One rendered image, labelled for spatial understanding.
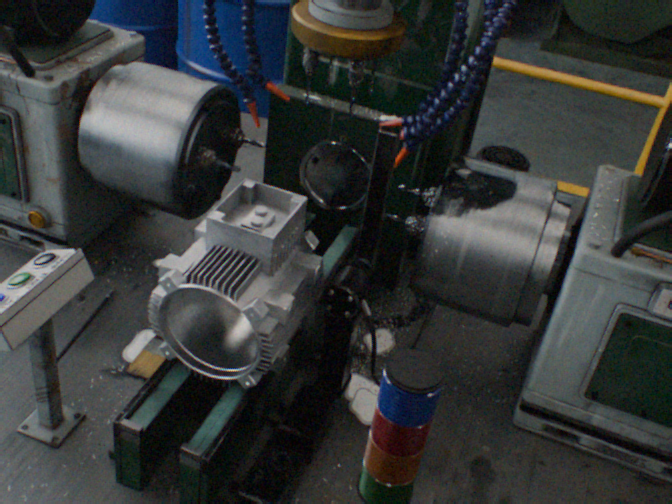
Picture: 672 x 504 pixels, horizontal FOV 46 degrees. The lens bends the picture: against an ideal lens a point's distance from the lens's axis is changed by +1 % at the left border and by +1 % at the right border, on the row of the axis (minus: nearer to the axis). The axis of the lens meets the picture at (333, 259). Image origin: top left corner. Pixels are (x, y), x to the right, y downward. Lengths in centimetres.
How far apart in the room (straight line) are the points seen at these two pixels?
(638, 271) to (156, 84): 82
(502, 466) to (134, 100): 84
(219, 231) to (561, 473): 65
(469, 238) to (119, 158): 60
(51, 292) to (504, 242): 64
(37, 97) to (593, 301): 94
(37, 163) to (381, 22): 66
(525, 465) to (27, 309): 77
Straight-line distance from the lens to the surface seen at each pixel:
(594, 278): 116
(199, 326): 118
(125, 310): 145
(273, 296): 105
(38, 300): 108
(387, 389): 77
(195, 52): 289
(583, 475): 133
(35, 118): 144
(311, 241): 115
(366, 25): 121
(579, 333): 122
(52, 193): 150
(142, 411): 112
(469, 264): 120
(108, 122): 138
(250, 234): 105
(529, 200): 122
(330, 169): 145
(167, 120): 134
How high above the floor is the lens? 174
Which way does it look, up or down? 36 degrees down
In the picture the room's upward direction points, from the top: 9 degrees clockwise
